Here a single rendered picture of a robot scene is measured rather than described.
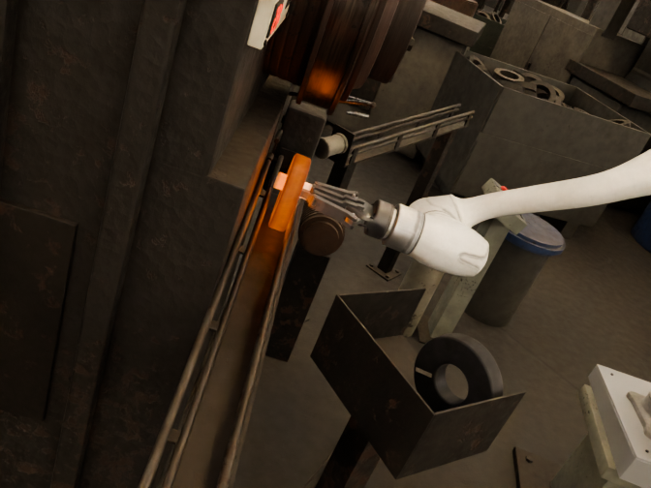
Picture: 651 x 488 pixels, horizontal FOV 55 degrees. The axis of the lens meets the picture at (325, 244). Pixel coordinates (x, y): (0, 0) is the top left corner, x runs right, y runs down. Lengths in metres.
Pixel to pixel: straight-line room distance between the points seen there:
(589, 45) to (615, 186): 3.85
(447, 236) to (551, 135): 2.45
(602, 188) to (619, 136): 2.54
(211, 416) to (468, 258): 0.60
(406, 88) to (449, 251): 2.84
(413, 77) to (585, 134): 1.06
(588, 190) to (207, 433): 0.86
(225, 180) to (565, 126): 2.91
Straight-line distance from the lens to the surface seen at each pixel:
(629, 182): 1.33
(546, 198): 1.35
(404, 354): 1.16
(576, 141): 3.73
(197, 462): 0.86
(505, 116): 3.45
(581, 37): 5.21
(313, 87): 1.16
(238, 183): 0.90
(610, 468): 1.72
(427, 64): 3.97
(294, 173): 1.16
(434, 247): 1.22
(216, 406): 0.92
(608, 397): 1.85
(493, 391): 1.00
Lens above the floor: 1.25
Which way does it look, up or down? 28 degrees down
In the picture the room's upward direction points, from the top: 22 degrees clockwise
